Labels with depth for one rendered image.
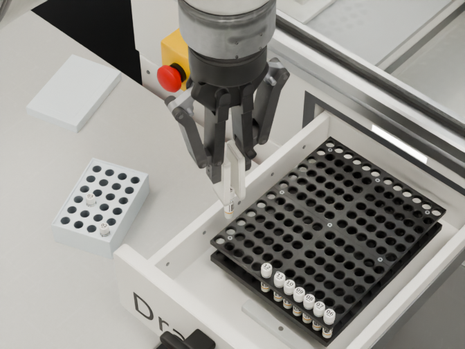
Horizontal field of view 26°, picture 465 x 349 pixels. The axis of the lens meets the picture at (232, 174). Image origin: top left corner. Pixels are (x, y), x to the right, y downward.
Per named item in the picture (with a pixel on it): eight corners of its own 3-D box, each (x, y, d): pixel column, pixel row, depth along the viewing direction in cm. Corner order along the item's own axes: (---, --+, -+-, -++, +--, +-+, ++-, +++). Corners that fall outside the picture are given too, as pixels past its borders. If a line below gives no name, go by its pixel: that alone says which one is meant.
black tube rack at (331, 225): (324, 359, 113) (329, 328, 109) (210, 272, 121) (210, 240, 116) (438, 242, 124) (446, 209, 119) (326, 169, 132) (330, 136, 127)
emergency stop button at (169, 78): (175, 100, 137) (174, 79, 134) (154, 86, 139) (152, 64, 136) (190, 88, 139) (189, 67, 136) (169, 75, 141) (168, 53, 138)
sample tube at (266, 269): (266, 296, 115) (268, 273, 112) (258, 291, 116) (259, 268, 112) (272, 289, 116) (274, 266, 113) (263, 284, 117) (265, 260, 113)
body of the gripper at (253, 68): (204, 71, 90) (206, 140, 97) (286, 41, 93) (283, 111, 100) (169, 21, 95) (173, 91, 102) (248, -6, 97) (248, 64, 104)
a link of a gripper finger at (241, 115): (222, 63, 99) (234, 58, 100) (230, 137, 108) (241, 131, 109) (240, 88, 97) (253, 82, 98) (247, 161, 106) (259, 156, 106)
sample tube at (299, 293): (297, 320, 113) (299, 298, 110) (289, 314, 114) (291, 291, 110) (304, 314, 114) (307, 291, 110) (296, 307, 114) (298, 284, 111)
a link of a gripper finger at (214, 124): (233, 91, 97) (220, 95, 96) (226, 169, 105) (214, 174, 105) (214, 66, 99) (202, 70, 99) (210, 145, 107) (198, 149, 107)
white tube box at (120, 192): (112, 260, 132) (109, 242, 129) (54, 242, 134) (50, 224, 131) (150, 191, 139) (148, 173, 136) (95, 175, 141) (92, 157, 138)
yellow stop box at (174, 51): (195, 105, 139) (194, 66, 134) (158, 80, 142) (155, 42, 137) (220, 86, 141) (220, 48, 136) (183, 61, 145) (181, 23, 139)
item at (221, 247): (328, 332, 109) (329, 329, 109) (210, 244, 117) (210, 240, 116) (339, 320, 110) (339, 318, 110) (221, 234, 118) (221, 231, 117)
